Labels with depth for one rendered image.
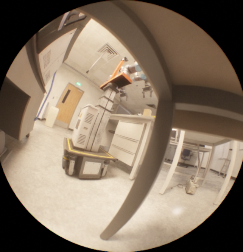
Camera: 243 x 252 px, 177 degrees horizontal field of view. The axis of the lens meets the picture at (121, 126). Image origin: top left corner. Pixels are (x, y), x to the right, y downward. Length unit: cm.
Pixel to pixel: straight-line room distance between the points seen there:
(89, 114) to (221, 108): 77
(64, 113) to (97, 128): 348
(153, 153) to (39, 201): 62
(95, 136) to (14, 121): 89
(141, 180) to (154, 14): 30
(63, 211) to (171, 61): 73
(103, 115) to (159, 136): 73
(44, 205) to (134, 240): 50
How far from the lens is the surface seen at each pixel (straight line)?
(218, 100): 23
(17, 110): 94
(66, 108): 421
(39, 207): 59
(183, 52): 18
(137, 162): 104
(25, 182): 71
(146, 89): 118
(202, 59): 20
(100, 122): 83
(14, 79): 54
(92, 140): 82
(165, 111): 18
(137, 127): 113
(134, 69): 97
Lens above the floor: 51
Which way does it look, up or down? 9 degrees up
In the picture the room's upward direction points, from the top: 19 degrees clockwise
